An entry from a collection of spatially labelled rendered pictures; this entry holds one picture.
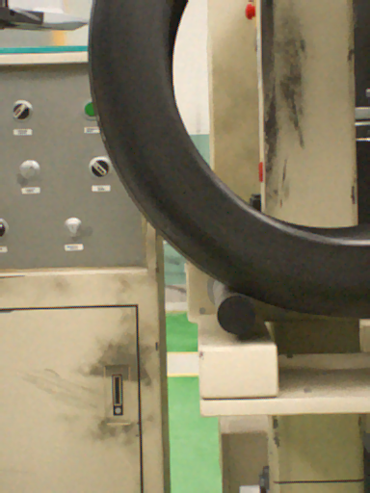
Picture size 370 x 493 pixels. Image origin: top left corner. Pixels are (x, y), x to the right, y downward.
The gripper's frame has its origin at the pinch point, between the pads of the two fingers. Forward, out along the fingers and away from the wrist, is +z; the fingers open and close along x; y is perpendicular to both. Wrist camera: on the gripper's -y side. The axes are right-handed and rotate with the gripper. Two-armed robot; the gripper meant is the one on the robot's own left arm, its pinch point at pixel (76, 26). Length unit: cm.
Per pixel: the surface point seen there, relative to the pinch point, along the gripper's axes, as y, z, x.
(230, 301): -29.8, 20.7, -8.5
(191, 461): -121, 23, 322
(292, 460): -55, 33, 29
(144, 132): -11.9, 9.5, -12.3
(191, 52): 86, 1, 935
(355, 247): -22.3, 33.4, -12.8
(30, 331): -45, -10, 64
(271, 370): -37.0, 25.9, -8.5
